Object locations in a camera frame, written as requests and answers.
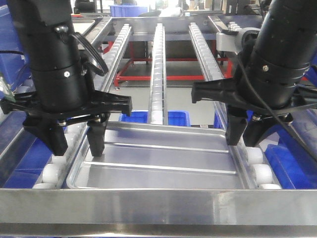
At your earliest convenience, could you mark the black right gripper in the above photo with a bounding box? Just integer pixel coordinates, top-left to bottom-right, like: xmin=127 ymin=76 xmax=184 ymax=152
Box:
xmin=191 ymin=78 xmax=317 ymax=147

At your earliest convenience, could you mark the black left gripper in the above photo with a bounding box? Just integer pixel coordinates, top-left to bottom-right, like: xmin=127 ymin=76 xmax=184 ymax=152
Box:
xmin=0 ymin=90 xmax=132 ymax=157

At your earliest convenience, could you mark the silver metal tray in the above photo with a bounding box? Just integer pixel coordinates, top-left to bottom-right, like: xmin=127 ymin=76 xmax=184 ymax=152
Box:
xmin=66 ymin=121 xmax=244 ymax=189

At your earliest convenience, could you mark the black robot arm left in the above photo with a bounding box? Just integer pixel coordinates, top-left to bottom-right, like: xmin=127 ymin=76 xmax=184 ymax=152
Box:
xmin=0 ymin=0 xmax=132 ymax=157

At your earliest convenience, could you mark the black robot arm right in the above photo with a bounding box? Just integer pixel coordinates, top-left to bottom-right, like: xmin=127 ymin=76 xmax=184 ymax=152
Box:
xmin=191 ymin=0 xmax=317 ymax=147

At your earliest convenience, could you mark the silver tray far left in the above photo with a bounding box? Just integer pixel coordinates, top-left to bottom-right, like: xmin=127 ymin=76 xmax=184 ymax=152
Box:
xmin=72 ymin=19 xmax=96 ymax=35

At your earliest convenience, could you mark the left white roller track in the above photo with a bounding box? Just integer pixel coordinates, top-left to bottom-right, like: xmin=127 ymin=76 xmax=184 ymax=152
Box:
xmin=33 ymin=24 xmax=132 ymax=189

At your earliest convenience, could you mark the blue bin below left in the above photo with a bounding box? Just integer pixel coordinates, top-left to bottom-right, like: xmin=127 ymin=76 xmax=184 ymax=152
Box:
xmin=0 ymin=125 xmax=52 ymax=188

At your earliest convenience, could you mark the blue bin below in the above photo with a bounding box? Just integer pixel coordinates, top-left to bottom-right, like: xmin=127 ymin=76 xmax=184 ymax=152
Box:
xmin=0 ymin=125 xmax=52 ymax=188
xmin=261 ymin=110 xmax=317 ymax=189
xmin=118 ymin=110 xmax=191 ymax=126

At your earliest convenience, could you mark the blue bin below centre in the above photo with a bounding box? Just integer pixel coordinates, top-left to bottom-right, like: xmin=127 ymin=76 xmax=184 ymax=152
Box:
xmin=118 ymin=110 xmax=191 ymax=126

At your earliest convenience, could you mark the blue bin below right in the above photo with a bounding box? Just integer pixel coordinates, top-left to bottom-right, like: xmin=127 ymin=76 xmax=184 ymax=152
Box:
xmin=261 ymin=110 xmax=317 ymax=189

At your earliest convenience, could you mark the centre white roller track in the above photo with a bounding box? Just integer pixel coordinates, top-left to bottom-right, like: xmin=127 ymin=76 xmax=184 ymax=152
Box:
xmin=148 ymin=23 xmax=168 ymax=125

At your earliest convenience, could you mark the large blue bin left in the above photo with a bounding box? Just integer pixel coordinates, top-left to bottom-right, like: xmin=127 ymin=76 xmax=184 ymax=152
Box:
xmin=0 ymin=0 xmax=31 ymax=90

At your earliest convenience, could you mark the steel rack front beam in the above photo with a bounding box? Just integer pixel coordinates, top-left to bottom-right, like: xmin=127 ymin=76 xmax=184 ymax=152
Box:
xmin=0 ymin=188 xmax=317 ymax=227

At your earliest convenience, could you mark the distant blue crate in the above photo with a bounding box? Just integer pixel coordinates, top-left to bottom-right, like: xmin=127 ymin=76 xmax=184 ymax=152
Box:
xmin=110 ymin=5 xmax=148 ymax=17

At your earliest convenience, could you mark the right steel divider rail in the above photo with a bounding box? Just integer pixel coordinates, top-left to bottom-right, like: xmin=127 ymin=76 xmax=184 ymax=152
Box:
xmin=208 ymin=15 xmax=317 ymax=139

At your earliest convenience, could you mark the steel divider rail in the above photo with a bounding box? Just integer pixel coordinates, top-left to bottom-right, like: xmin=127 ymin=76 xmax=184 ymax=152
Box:
xmin=208 ymin=15 xmax=317 ymax=139
xmin=0 ymin=17 xmax=113 ymax=184

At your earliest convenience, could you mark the left steel divider rail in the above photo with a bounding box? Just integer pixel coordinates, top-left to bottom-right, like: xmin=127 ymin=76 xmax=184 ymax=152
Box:
xmin=0 ymin=17 xmax=113 ymax=184

